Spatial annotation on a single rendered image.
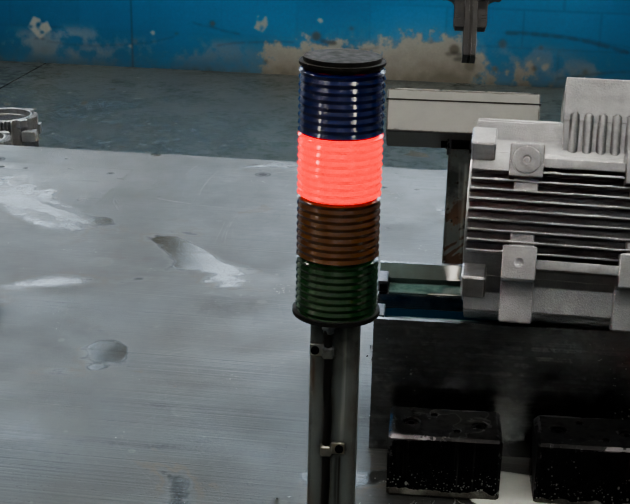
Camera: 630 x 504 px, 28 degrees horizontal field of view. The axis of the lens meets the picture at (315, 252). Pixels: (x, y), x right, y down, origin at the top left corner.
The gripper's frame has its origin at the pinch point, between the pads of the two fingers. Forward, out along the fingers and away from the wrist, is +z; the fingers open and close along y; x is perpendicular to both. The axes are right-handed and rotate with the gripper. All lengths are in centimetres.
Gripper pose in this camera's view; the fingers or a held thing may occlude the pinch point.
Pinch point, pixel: (469, 30)
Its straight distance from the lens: 148.0
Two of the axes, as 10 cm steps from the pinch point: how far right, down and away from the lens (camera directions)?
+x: 0.7, 1.6, 9.8
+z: -0.6, 9.9, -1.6
